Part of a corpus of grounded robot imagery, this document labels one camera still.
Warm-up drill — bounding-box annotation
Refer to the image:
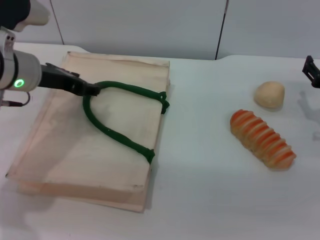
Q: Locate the dark green vegetable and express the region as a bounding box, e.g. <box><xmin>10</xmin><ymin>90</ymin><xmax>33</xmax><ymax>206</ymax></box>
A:
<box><xmin>82</xmin><ymin>80</ymin><xmax>171</xmax><ymax>166</ymax></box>

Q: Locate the orange striped bread loaf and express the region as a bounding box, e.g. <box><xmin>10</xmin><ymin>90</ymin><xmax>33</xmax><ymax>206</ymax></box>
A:
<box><xmin>229</xmin><ymin>108</ymin><xmax>298</xmax><ymax>171</ymax></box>

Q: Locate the beige canvas tote bag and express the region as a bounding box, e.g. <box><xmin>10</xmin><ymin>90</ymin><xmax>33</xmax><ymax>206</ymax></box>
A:
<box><xmin>5</xmin><ymin>51</ymin><xmax>173</xmax><ymax>214</ymax></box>

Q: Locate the round egg yolk pastry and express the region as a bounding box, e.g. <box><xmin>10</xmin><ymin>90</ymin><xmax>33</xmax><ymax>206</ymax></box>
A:
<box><xmin>253</xmin><ymin>80</ymin><xmax>286</xmax><ymax>110</ymax></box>

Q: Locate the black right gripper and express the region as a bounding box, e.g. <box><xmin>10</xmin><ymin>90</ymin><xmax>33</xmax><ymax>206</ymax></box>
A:
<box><xmin>301</xmin><ymin>55</ymin><xmax>320</xmax><ymax>89</ymax></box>

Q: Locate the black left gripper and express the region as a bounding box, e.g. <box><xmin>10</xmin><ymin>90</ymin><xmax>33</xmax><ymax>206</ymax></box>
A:
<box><xmin>39</xmin><ymin>62</ymin><xmax>104</xmax><ymax>97</ymax></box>

